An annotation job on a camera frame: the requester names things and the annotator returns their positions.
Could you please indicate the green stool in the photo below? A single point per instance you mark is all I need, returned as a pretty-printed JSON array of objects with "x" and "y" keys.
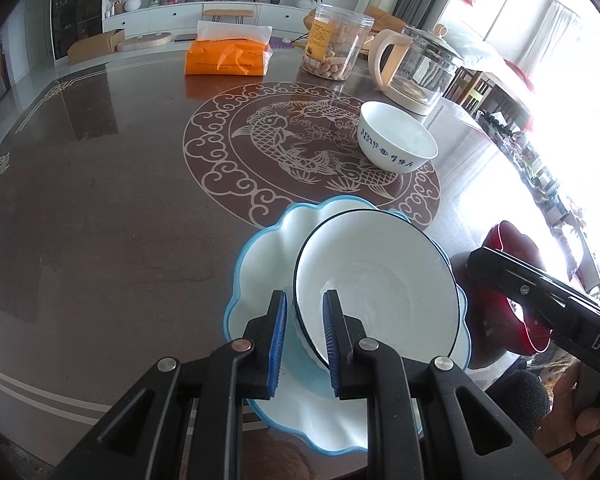
[{"x": 476, "y": 94}]

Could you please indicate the tray of dark items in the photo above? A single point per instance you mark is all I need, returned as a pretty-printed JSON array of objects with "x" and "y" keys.
[{"x": 502, "y": 132}]

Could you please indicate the beige oval board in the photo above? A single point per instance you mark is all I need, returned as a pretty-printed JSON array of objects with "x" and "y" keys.
[{"x": 145, "y": 41}]

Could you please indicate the white flower-shaped plate blue rim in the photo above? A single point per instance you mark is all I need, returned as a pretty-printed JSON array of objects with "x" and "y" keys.
[{"x": 260, "y": 270}]

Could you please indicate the cardboard box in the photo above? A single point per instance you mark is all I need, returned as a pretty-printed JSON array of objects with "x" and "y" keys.
[{"x": 95, "y": 45}]

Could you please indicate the clear plastic snack jar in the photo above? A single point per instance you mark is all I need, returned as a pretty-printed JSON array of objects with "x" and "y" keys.
[{"x": 340, "y": 40}]

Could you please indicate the dark display cabinet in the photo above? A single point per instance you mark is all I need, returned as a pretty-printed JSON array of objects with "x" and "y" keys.
[{"x": 80, "y": 0}]

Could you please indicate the white round vase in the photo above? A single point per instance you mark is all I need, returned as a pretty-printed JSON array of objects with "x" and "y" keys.
[{"x": 132, "y": 4}]

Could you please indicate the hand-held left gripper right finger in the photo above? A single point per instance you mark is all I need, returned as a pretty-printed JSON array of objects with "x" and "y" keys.
[{"x": 330, "y": 345}]

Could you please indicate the white television cabinet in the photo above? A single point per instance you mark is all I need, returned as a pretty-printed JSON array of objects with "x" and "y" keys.
[{"x": 180, "y": 12}]

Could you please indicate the basket of bottles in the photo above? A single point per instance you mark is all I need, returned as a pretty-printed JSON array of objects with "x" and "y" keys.
[{"x": 542, "y": 170}]

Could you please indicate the wooden stool with hairpin legs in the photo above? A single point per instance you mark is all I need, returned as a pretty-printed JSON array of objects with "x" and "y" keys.
[{"x": 228, "y": 13}]

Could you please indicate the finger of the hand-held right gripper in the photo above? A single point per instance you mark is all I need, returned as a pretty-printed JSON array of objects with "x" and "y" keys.
[{"x": 510, "y": 280}]

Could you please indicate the person's right hand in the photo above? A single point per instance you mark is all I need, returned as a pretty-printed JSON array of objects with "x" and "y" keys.
[{"x": 565, "y": 410}]

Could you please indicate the white bowl with black rim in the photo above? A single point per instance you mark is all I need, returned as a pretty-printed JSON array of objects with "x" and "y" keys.
[{"x": 380, "y": 280}]

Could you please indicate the dark fuzzy cloth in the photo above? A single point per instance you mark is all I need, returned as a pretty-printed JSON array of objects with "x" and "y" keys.
[{"x": 520, "y": 400}]

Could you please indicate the white pillow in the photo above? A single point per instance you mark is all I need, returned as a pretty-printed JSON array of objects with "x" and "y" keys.
[{"x": 480, "y": 52}]

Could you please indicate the white bowl with blue print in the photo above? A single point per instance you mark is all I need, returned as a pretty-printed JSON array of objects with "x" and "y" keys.
[{"x": 395, "y": 150}]

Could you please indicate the purple floor mat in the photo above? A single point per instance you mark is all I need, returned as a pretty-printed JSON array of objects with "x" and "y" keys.
[{"x": 285, "y": 43}]

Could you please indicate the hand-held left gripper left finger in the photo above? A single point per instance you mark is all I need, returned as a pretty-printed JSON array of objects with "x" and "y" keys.
[{"x": 279, "y": 340}]

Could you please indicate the orange tissue pack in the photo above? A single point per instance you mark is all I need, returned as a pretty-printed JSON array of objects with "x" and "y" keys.
[{"x": 225, "y": 60}]

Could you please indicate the wooden slatted furniture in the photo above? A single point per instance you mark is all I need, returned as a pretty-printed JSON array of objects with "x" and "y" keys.
[{"x": 500, "y": 90}]

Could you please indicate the red flower-shaped plate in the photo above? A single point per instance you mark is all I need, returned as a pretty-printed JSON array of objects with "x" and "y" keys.
[{"x": 510, "y": 240}]

